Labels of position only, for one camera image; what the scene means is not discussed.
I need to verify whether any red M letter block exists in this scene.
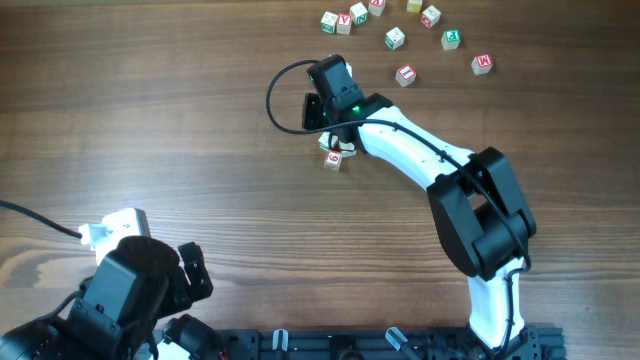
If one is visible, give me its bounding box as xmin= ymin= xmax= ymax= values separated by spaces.
xmin=471 ymin=54 xmax=494 ymax=75

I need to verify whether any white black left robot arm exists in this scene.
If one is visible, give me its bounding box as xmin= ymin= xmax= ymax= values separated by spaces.
xmin=1 ymin=236 xmax=226 ymax=359

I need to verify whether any yellow wooden block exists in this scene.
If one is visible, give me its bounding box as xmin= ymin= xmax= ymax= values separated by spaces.
xmin=406 ymin=0 xmax=423 ymax=14

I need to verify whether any red I letter block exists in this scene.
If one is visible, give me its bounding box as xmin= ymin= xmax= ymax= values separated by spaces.
xmin=395 ymin=64 xmax=417 ymax=87

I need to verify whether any green-sided pattern block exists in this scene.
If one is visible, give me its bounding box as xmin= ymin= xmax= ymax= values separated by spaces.
xmin=385 ymin=27 xmax=405 ymax=51

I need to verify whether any green E letter block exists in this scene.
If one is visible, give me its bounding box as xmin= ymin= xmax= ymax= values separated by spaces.
xmin=441 ymin=29 xmax=461 ymax=50

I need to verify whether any red D letter block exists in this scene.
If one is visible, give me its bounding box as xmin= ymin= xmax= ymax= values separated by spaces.
xmin=421 ymin=5 xmax=441 ymax=29

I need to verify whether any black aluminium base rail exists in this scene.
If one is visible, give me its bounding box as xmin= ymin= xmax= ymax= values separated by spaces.
xmin=219 ymin=325 xmax=567 ymax=360

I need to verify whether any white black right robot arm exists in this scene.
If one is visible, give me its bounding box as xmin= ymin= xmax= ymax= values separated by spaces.
xmin=303 ymin=55 xmax=536 ymax=359

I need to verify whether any red X letter block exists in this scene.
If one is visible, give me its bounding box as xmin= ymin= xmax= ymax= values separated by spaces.
xmin=368 ymin=0 xmax=386 ymax=16

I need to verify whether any red 6 number block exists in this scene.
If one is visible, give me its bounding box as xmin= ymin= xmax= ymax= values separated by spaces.
xmin=324 ymin=150 xmax=343 ymax=171

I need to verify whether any green N letter block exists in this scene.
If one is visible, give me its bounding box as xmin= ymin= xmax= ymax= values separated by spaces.
xmin=350 ymin=2 xmax=368 ymax=26

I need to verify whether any green-sided bird block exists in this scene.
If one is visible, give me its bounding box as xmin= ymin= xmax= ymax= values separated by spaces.
xmin=318 ymin=132 xmax=333 ymax=151

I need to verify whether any red V letter block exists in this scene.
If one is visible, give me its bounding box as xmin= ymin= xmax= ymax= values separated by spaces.
xmin=336 ymin=13 xmax=352 ymax=35

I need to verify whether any blue-sided snail block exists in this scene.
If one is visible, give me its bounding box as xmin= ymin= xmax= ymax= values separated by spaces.
xmin=338 ymin=142 xmax=357 ymax=157

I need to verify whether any green Z letter block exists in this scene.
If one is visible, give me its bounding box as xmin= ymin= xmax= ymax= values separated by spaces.
xmin=320 ymin=11 xmax=338 ymax=34

